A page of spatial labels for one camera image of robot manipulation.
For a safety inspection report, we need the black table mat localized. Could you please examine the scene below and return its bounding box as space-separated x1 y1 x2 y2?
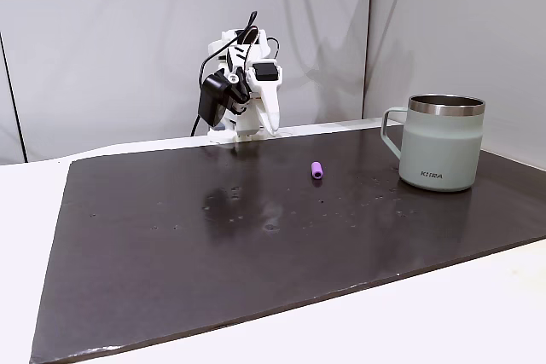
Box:
29 126 546 364

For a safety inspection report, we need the pale green steel mug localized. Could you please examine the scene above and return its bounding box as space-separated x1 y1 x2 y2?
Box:
380 94 487 194

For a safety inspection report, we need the black camera box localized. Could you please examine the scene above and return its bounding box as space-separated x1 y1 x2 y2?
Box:
197 70 234 129

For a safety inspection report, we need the black camera cable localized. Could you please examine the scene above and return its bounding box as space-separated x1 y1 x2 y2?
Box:
189 11 259 136

